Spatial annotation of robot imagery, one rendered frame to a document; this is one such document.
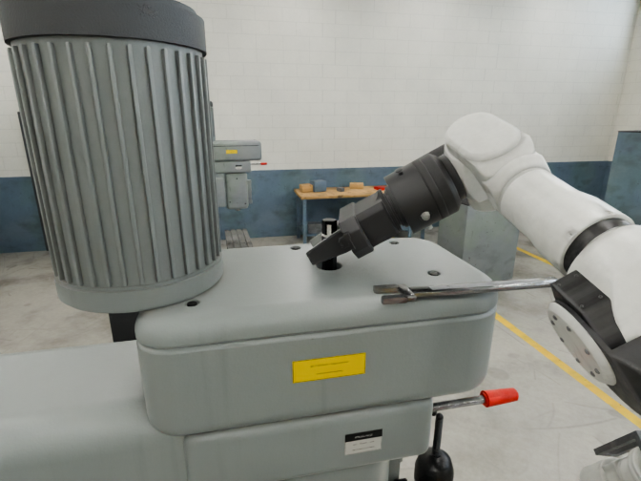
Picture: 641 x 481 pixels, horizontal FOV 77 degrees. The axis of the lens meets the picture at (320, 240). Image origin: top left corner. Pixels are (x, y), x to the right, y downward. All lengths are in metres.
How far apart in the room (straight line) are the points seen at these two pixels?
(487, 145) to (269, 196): 6.75
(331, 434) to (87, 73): 0.49
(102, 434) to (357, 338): 0.32
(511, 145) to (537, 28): 8.58
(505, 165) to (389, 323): 0.22
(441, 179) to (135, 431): 0.48
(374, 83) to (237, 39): 2.35
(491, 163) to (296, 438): 0.41
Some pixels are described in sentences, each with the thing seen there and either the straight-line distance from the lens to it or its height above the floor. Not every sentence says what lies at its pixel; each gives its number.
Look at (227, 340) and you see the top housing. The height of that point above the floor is 1.86.
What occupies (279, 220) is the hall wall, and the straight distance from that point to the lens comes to 7.29.
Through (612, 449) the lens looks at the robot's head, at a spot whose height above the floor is 1.65.
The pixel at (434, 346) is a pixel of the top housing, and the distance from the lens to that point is 0.55.
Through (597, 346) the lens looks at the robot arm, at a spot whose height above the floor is 1.93.
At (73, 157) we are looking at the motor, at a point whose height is 2.06.
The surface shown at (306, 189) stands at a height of 0.93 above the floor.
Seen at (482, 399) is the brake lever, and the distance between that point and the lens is 0.67.
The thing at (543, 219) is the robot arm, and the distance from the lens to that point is 0.44.
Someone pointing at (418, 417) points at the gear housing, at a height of 1.71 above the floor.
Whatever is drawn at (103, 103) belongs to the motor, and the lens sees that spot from 0.46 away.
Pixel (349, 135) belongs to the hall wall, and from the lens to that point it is 7.34.
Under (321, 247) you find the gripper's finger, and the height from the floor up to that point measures 1.93.
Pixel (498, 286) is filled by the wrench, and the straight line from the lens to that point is 0.55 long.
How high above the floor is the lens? 2.10
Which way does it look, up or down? 17 degrees down
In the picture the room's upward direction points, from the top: straight up
